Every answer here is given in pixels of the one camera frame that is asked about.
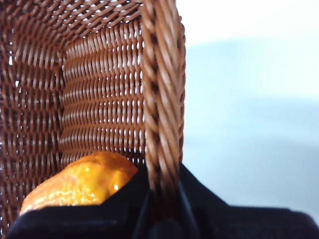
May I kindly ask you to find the brown wicker basket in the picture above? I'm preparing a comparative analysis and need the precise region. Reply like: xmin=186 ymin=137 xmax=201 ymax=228
xmin=0 ymin=0 xmax=187 ymax=239

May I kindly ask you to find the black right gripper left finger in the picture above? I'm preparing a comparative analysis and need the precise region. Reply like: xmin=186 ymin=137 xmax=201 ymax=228
xmin=6 ymin=164 xmax=151 ymax=239

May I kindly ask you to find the orange plastic corn cob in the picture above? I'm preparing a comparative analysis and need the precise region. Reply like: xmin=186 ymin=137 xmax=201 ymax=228
xmin=19 ymin=151 xmax=139 ymax=215

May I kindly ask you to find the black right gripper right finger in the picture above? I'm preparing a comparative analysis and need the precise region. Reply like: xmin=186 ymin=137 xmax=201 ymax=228
xmin=178 ymin=163 xmax=318 ymax=239

